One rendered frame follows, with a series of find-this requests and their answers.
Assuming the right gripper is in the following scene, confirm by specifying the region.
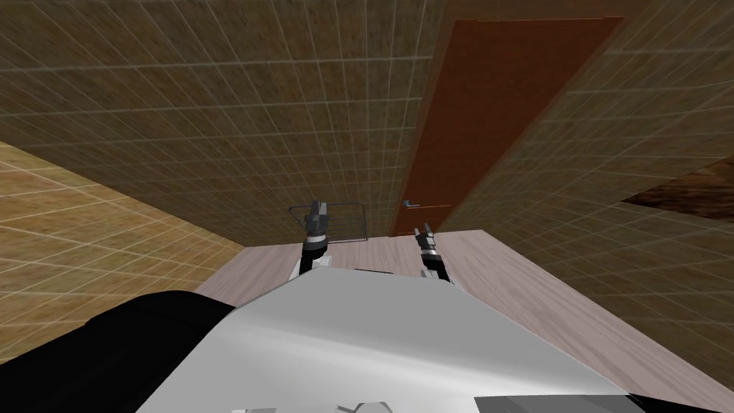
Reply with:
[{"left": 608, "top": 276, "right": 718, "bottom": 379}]
[{"left": 413, "top": 223, "right": 438, "bottom": 250}]

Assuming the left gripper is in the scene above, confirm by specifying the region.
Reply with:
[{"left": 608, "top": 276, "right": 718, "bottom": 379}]
[{"left": 306, "top": 199, "right": 330, "bottom": 233}]

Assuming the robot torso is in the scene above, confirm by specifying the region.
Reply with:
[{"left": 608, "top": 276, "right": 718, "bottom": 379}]
[{"left": 135, "top": 266, "right": 633, "bottom": 413}]

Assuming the reddish brown door leaf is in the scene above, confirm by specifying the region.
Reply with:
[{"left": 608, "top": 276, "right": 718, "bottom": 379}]
[{"left": 392, "top": 16, "right": 626, "bottom": 237}]

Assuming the dark brown wooden board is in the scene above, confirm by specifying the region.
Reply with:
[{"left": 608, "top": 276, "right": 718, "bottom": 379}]
[{"left": 621, "top": 157, "right": 734, "bottom": 223}]

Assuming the grey wire rack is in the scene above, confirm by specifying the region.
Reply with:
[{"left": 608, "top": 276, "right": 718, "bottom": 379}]
[{"left": 287, "top": 200, "right": 368, "bottom": 244}]

